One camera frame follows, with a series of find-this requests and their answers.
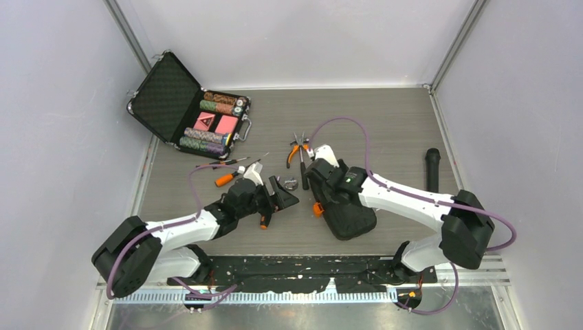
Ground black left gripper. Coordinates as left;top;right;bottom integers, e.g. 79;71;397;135
236;176;298;219

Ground black plastic tool case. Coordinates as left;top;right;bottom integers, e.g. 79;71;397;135
307;170;377;241

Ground black orange stubby screwdriver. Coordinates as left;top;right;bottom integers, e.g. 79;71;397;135
260;212;272;230

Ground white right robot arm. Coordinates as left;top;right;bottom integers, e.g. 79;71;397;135
303;159;495;283

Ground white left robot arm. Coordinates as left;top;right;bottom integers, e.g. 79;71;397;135
91;176;299;299

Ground small round tape measure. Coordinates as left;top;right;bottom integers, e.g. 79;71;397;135
283;177;299;191

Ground small orange precision screwdriver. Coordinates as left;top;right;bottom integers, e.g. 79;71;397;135
196;161;228;169

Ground red playing card deck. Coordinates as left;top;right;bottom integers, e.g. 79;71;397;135
214;115;239;135

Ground black cylinder flashlight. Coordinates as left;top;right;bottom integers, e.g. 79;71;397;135
425;148;441;193

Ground black aluminium poker chip case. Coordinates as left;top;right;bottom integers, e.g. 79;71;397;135
126;50;252;160

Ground black handled hammer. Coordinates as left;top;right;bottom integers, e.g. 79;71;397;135
298;143;309;190

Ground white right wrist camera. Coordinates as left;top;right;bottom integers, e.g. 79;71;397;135
313;144;340;168

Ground orange handled pliers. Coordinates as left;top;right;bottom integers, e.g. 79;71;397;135
285;133;310;168

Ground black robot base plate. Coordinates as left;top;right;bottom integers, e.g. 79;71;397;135
182;255;437;294

